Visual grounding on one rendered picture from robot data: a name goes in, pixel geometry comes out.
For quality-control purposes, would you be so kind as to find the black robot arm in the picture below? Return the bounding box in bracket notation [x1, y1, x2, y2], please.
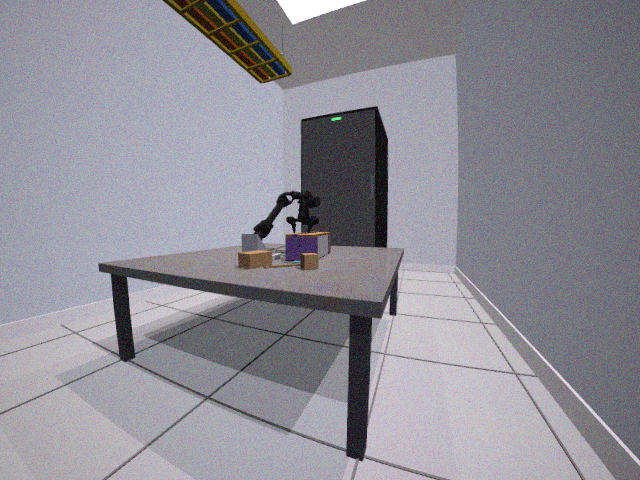
[253, 190, 320, 240]

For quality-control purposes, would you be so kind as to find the tan rectangular block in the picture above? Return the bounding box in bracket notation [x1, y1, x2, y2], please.
[238, 250, 272, 269]

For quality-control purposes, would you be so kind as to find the tan cardboard box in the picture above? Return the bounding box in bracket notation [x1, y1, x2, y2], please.
[301, 253, 319, 270]

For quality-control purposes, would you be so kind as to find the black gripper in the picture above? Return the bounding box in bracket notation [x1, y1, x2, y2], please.
[286, 207, 319, 233]

